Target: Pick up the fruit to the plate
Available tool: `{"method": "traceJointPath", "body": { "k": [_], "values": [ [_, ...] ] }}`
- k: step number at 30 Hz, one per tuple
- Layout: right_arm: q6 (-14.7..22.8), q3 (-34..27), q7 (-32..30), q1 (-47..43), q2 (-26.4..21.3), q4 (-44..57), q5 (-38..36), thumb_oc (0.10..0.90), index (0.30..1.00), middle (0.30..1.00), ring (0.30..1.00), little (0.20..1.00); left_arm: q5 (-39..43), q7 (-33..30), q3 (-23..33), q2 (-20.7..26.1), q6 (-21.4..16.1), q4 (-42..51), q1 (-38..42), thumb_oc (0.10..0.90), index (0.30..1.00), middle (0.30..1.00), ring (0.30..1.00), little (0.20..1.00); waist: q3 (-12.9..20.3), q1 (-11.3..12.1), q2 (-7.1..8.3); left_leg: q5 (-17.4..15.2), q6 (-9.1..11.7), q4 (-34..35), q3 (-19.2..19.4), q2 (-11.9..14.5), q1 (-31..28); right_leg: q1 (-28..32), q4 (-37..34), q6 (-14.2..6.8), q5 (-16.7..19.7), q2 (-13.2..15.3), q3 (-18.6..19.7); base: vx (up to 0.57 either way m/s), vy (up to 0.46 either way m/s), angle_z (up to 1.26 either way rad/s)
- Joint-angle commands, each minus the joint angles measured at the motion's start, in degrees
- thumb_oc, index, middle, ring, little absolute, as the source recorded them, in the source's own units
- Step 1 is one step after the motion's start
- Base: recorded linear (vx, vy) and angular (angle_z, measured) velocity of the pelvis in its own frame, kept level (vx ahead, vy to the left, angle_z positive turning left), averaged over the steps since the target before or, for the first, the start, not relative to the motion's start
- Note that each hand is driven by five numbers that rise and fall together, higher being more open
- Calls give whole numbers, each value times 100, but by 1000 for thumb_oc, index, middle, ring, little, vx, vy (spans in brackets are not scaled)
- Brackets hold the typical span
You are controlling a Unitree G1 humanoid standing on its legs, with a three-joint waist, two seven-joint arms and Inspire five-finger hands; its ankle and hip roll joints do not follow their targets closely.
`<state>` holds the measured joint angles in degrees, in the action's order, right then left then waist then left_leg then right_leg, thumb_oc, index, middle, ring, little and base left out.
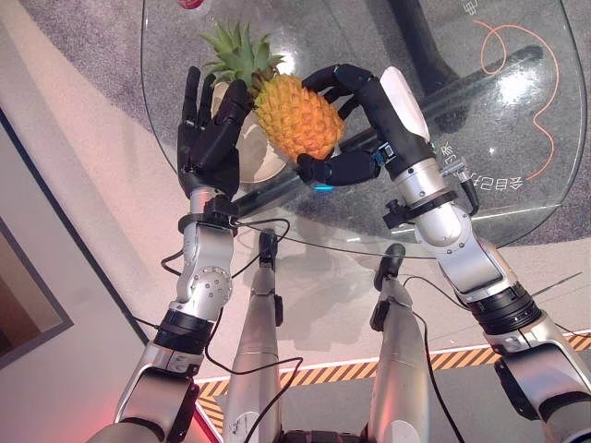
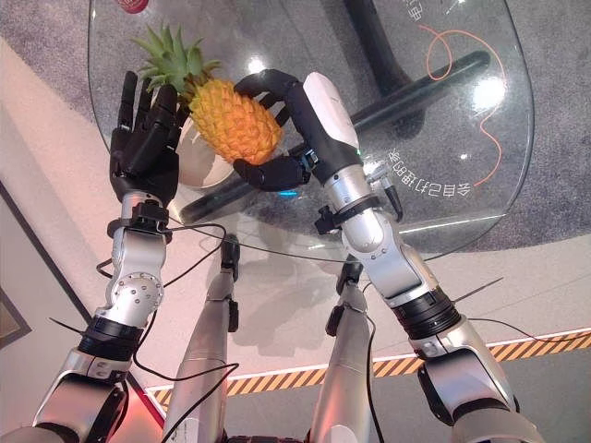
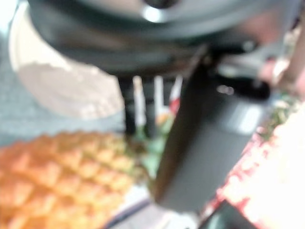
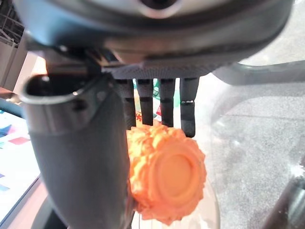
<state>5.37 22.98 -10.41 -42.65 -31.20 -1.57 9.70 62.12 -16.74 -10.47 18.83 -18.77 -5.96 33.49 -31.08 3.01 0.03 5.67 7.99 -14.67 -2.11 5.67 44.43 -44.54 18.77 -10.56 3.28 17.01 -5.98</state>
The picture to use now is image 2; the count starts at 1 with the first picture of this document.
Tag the silver robot leg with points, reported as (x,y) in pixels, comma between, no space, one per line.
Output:
(203,341)
(346,350)

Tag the silver right robot leg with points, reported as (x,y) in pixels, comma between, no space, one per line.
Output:
(346,350)

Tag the white plate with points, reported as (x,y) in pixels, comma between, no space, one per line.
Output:
(203,161)

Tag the silver left robot leg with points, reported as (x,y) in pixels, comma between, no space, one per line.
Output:
(203,341)

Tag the red round object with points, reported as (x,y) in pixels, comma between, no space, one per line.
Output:
(131,4)

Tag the orange pineapple with green crown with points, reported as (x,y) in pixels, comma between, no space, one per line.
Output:
(231,120)

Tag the yellow black hazard tape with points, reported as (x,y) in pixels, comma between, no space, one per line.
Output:
(508,350)

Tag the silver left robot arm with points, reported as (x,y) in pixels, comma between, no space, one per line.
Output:
(134,286)

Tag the black right robot hand, white back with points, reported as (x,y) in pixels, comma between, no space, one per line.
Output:
(323,120)

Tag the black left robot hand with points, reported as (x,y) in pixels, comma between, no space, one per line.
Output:
(143,152)

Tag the black table base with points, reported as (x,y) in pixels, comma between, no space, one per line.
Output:
(383,46)

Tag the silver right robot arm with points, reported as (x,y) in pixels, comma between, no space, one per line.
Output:
(392,258)

